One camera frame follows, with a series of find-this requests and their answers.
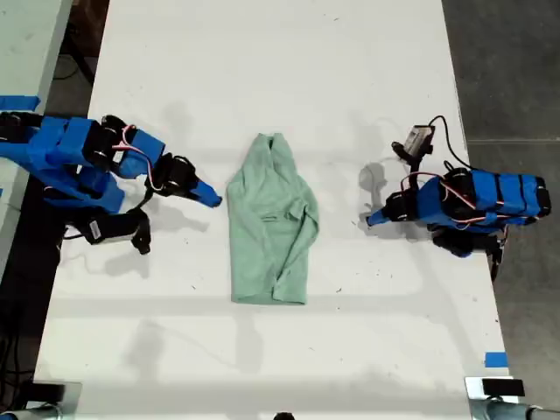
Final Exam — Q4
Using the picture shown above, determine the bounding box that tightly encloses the pale green T-shirt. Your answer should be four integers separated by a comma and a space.
225, 132, 320, 306

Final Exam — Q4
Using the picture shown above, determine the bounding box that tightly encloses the metal mounting plate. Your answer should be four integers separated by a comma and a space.
464, 375, 527, 400
25, 380, 83, 413

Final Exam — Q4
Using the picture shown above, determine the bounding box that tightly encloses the white side table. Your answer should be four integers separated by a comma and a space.
0, 0, 74, 272

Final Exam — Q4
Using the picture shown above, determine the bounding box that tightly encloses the small black box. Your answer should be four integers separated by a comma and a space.
481, 378, 525, 397
32, 382, 67, 403

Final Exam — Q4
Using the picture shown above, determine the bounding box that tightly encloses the grey metal tube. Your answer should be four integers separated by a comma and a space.
0, 404, 62, 420
470, 397, 560, 420

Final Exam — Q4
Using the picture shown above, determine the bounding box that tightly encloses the gripper camera stalk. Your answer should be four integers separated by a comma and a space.
391, 140, 424, 177
126, 187, 153, 256

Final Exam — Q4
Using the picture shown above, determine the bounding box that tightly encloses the arm red white wire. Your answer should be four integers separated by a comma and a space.
111, 125, 155, 192
400, 172, 508, 231

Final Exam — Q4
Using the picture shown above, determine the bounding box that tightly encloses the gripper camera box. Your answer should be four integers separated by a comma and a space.
402, 125, 435, 155
85, 214, 137, 246

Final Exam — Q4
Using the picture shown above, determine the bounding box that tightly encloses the camera black cable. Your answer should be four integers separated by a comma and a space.
55, 222, 91, 253
426, 115, 473, 172

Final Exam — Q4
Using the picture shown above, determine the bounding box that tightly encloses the black floor cable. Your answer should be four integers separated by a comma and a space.
52, 51, 95, 85

